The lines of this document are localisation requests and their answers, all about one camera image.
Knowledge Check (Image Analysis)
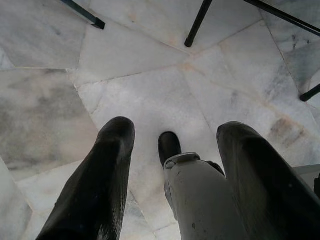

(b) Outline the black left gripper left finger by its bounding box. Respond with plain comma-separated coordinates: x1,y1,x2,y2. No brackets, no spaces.
36,116,136,240

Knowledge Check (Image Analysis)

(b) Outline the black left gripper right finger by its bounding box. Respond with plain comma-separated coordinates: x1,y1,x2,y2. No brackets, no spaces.
216,121,320,240

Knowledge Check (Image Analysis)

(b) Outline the black folding chair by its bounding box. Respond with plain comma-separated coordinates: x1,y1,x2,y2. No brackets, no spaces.
59,0,320,102

